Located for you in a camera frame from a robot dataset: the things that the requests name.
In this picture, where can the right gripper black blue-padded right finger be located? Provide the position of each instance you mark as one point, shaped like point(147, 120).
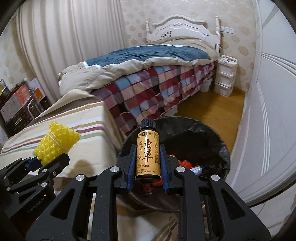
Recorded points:
point(209, 207)

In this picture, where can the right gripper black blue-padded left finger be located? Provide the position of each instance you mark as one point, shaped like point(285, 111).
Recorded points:
point(87, 205)

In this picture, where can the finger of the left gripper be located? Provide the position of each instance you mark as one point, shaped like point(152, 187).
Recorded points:
point(18, 169)
point(43, 174)

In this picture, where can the yellow foam fruit net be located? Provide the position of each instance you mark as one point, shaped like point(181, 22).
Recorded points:
point(58, 140)

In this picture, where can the red plastic bag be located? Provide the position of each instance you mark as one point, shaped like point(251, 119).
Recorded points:
point(148, 188)

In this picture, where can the brown bottle yellow label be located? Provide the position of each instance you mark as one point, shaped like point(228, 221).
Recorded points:
point(148, 169)

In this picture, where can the white camel milk powder sachet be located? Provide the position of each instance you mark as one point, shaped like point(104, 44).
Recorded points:
point(197, 170)

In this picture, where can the black bagged trash bin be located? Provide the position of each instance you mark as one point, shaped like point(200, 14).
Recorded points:
point(185, 139)

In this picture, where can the striped beige table cloth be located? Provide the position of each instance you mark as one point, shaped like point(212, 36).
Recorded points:
point(100, 141)

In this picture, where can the cardboard box with orange print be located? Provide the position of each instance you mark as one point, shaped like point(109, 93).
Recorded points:
point(22, 95)

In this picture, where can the white wardrobe door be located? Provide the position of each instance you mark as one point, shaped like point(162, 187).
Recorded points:
point(263, 157)

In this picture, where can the beige and teal duvet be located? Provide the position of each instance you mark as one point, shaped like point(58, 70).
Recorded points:
point(97, 72)

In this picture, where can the red plaid bed sheet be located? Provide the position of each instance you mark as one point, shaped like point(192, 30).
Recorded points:
point(151, 93)

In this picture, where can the cream pleated curtain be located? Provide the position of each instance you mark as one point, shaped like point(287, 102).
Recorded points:
point(56, 34)

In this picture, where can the white plastic drawer unit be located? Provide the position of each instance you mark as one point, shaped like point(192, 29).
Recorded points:
point(225, 75)

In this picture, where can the white wooden bed headboard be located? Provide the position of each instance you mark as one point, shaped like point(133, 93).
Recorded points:
point(180, 25)

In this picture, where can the white wall socket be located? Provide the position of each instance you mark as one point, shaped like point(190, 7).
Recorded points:
point(227, 30)

